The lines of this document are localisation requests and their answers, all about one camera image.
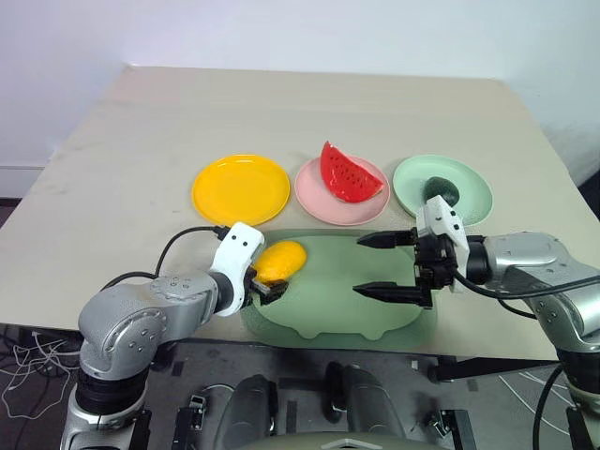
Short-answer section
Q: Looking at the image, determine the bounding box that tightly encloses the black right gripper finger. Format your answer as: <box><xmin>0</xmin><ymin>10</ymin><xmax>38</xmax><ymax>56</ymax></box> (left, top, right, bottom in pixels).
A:
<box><xmin>352</xmin><ymin>280</ymin><xmax>434</xmax><ymax>309</ymax></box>
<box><xmin>356</xmin><ymin>229</ymin><xmax>418</xmax><ymax>250</ymax></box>

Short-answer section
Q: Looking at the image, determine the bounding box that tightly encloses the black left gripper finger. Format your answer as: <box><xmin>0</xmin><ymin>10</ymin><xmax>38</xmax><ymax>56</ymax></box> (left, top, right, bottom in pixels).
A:
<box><xmin>252</xmin><ymin>278</ymin><xmax>290</xmax><ymax>307</ymax></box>

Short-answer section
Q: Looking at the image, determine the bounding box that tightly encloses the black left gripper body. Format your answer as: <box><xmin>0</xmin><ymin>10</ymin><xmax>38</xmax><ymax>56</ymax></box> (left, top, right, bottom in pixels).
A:
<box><xmin>242</xmin><ymin>264</ymin><xmax>262</xmax><ymax>307</ymax></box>

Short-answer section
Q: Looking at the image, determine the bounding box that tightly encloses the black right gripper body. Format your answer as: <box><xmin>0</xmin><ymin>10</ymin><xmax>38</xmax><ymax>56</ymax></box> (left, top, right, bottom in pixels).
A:
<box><xmin>412</xmin><ymin>227</ymin><xmax>459</xmax><ymax>309</ymax></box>

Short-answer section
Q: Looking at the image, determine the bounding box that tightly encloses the yellow toy mango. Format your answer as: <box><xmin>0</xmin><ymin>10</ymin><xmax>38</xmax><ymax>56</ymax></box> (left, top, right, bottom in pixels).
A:
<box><xmin>254</xmin><ymin>239</ymin><xmax>308</xmax><ymax>287</ymax></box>

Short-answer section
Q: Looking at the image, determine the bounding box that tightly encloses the light green plate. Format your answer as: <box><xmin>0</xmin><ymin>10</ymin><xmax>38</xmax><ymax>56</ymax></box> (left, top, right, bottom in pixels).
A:
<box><xmin>392</xmin><ymin>154</ymin><xmax>495</xmax><ymax>227</ymax></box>

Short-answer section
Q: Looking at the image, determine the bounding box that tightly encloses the pink plate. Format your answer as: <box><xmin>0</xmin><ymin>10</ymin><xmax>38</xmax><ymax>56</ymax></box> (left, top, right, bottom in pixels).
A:
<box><xmin>294</xmin><ymin>156</ymin><xmax>391</xmax><ymax>227</ymax></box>

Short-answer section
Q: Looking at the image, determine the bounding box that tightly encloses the yellow plate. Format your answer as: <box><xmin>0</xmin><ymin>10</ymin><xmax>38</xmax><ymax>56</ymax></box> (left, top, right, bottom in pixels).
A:
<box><xmin>190</xmin><ymin>153</ymin><xmax>292</xmax><ymax>227</ymax></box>

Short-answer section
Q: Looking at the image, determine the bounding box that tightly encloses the green silicone tray mat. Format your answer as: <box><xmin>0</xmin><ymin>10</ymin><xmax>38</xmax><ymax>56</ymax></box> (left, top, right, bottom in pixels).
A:
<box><xmin>239</xmin><ymin>228</ymin><xmax>440</xmax><ymax>341</ymax></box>

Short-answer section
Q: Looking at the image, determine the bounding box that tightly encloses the red toy watermelon slice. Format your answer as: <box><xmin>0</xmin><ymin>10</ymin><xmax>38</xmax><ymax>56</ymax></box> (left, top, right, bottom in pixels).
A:
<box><xmin>319</xmin><ymin>139</ymin><xmax>386</xmax><ymax>204</ymax></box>

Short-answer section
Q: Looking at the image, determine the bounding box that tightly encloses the dark green toy avocado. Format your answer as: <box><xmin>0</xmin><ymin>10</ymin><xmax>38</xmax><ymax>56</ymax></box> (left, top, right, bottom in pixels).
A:
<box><xmin>423</xmin><ymin>176</ymin><xmax>461</xmax><ymax>207</ymax></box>

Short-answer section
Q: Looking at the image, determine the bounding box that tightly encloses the dark rounded grey shape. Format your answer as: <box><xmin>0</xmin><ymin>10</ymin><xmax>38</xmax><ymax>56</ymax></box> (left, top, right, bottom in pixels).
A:
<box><xmin>218</xmin><ymin>373</ymin><xmax>278</xmax><ymax>450</ymax></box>
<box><xmin>324</xmin><ymin>361</ymin><xmax>408</xmax><ymax>450</ymax></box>

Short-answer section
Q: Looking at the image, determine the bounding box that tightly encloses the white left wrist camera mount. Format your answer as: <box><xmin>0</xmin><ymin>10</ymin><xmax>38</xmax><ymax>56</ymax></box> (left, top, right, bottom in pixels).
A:
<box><xmin>208</xmin><ymin>221</ymin><xmax>266</xmax><ymax>318</ymax></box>

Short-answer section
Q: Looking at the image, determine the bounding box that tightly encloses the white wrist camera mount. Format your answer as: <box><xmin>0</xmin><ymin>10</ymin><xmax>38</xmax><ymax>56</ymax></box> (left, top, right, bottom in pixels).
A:
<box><xmin>415</xmin><ymin>195</ymin><xmax>471</xmax><ymax>294</ymax></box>
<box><xmin>208</xmin><ymin>221</ymin><xmax>266</xmax><ymax>318</ymax></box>

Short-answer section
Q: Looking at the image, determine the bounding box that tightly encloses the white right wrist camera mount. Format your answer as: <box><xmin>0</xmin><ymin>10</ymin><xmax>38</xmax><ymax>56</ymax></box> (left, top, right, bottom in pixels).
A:
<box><xmin>415</xmin><ymin>195</ymin><xmax>471</xmax><ymax>294</ymax></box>

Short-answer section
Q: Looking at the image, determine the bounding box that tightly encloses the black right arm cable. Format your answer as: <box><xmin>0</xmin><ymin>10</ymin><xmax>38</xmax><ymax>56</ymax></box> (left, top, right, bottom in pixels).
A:
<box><xmin>451</xmin><ymin>270</ymin><xmax>600</xmax><ymax>321</ymax></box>

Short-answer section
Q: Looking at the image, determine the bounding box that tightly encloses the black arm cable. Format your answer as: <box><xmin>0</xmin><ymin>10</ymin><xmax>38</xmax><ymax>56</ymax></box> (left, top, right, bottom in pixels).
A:
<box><xmin>99</xmin><ymin>225</ymin><xmax>232</xmax><ymax>293</ymax></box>
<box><xmin>451</xmin><ymin>270</ymin><xmax>600</xmax><ymax>321</ymax></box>

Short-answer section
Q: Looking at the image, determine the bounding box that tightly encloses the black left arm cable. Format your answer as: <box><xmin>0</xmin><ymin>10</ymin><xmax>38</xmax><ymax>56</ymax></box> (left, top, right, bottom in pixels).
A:
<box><xmin>99</xmin><ymin>225</ymin><xmax>232</xmax><ymax>293</ymax></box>

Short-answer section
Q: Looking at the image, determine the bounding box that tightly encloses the black table frame bar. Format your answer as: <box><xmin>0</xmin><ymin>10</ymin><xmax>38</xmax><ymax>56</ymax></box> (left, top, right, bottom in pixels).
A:
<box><xmin>428</xmin><ymin>354</ymin><xmax>564</xmax><ymax>383</ymax></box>

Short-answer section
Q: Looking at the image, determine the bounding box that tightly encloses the black metal latch bracket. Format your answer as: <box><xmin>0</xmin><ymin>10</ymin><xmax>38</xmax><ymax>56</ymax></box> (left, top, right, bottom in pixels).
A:
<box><xmin>173</xmin><ymin>394</ymin><xmax>208</xmax><ymax>450</ymax></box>
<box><xmin>420</xmin><ymin>406</ymin><xmax>478</xmax><ymax>450</ymax></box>

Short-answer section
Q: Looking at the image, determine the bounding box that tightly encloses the white floor cable tangle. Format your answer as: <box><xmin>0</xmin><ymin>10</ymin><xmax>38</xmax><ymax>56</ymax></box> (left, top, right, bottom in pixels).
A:
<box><xmin>0</xmin><ymin>327</ymin><xmax>81</xmax><ymax>421</ymax></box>

